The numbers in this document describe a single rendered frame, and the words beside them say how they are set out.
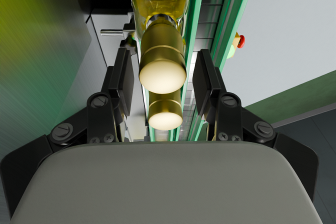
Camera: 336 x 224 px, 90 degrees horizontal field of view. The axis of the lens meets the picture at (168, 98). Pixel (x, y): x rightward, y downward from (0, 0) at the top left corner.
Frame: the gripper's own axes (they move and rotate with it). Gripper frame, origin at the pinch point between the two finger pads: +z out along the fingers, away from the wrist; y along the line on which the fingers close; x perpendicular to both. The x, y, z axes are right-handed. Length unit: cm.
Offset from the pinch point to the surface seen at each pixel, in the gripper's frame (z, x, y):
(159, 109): 0.6, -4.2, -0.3
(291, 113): 134, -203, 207
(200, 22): 28.5, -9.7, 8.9
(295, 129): 114, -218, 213
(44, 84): 3.9, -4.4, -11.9
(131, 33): 19.2, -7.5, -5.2
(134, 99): 28.3, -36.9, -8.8
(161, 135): 28, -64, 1
